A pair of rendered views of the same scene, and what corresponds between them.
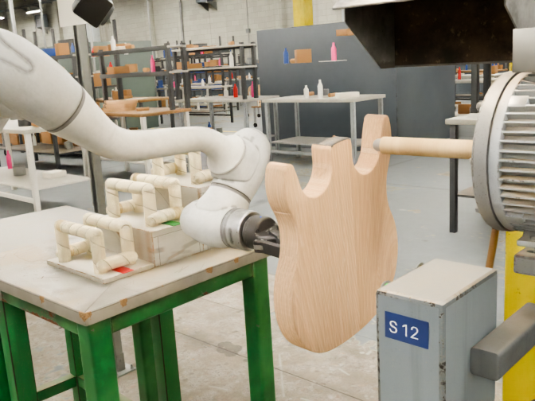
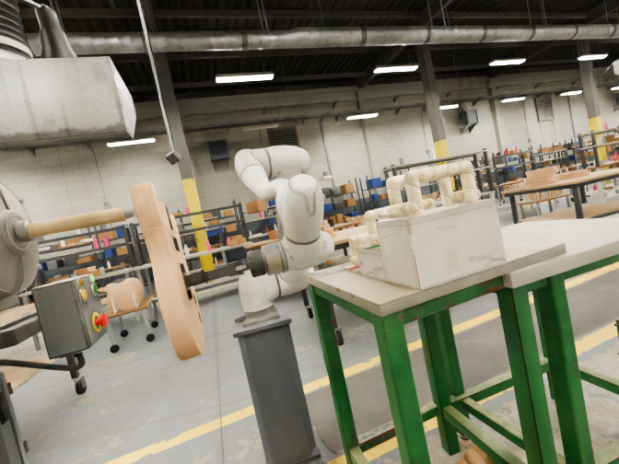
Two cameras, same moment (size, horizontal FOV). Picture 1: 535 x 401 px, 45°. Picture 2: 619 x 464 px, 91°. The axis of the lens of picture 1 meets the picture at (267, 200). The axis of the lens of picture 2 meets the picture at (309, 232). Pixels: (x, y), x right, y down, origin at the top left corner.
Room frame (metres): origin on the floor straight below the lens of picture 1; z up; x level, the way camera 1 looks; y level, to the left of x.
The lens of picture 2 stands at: (1.89, -0.65, 1.16)
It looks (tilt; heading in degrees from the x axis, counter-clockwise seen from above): 3 degrees down; 119
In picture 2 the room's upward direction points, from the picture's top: 12 degrees counter-clockwise
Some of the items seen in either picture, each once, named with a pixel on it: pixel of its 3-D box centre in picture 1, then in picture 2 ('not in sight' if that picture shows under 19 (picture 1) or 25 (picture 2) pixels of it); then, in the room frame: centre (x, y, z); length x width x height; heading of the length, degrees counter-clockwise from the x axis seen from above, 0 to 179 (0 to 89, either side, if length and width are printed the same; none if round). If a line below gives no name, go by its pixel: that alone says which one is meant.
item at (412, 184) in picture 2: not in sight; (414, 196); (1.76, 0.13, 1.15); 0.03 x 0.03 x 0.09
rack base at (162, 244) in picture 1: (146, 234); (407, 253); (1.67, 0.33, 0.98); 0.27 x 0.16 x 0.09; 47
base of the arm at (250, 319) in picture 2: not in sight; (256, 313); (0.84, 0.52, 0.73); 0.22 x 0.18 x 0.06; 39
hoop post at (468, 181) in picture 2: (180, 158); (468, 184); (1.87, 0.25, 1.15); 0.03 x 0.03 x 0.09
